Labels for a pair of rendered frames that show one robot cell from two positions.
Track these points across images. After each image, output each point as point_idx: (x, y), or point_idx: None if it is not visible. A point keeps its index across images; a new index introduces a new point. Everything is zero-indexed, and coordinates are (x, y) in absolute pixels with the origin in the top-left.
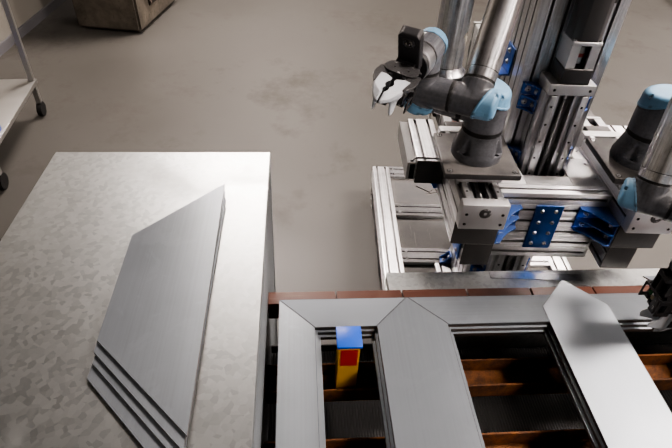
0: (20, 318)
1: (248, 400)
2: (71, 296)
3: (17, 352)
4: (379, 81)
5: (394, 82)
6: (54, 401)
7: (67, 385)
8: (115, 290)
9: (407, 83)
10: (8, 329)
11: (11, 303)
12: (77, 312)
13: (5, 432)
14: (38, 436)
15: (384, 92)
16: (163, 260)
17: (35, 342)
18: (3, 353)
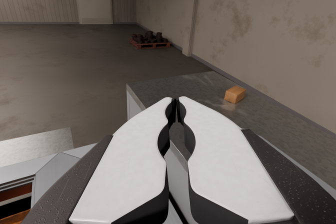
0: (306, 140)
1: (174, 141)
2: (308, 157)
3: (283, 130)
4: (219, 128)
5: (161, 159)
6: (245, 122)
7: (249, 126)
8: (291, 159)
9: (90, 196)
10: (301, 136)
11: (322, 145)
12: (292, 151)
13: (246, 112)
14: (235, 114)
15: (169, 98)
16: None
17: (284, 135)
18: (286, 128)
